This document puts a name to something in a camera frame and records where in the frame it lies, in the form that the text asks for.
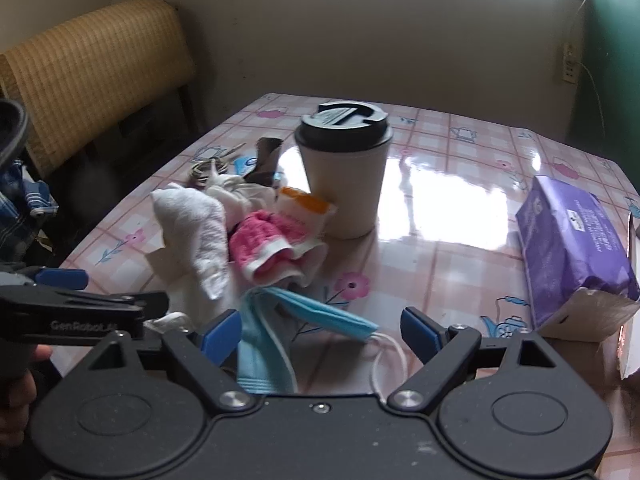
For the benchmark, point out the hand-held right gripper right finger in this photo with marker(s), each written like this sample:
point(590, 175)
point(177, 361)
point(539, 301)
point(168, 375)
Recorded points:
point(417, 332)

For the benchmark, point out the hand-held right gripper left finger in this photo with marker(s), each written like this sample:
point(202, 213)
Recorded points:
point(220, 334)

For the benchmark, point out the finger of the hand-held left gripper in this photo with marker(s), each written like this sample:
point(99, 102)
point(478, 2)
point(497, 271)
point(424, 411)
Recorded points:
point(145, 305)
point(60, 278)

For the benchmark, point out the white cloth piece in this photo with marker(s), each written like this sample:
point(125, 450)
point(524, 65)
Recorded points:
point(167, 321)

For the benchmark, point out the blue face mask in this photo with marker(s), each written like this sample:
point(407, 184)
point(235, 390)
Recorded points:
point(260, 350)

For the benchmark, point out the cream paper cup black lid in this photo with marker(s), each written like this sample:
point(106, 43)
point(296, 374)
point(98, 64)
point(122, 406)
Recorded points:
point(345, 185)

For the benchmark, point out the brown sock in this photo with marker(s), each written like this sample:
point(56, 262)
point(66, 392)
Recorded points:
point(267, 160)

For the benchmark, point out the person's left hand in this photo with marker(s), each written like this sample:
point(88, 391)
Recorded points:
point(17, 405)

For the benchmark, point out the white towel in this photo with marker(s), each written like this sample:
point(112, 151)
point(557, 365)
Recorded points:
point(195, 230)

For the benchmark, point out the pink sock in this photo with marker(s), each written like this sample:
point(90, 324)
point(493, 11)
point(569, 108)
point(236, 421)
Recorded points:
point(260, 240)

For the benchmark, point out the pink checked tablecloth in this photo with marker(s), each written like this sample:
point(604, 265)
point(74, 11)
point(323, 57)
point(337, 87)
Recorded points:
point(450, 200)

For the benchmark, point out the white sock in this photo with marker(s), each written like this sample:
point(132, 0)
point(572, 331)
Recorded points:
point(240, 195)

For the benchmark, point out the orange white tissue packet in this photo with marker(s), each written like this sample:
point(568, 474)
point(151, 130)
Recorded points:
point(300, 205)

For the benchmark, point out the dark round object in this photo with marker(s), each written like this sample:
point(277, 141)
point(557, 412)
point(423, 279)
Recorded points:
point(12, 130)

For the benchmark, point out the blue tissue packet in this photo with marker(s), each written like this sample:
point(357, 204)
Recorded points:
point(245, 162)

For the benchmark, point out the purple tissue pack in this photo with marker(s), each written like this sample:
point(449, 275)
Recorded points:
point(575, 245)

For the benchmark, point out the woven mat covered chair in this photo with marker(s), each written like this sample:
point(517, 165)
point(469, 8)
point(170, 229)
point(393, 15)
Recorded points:
point(90, 70)

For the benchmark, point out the green door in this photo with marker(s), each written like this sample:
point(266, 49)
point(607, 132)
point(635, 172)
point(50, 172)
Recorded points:
point(610, 85)

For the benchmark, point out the wall socket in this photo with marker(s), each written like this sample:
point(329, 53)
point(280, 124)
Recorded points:
point(570, 62)

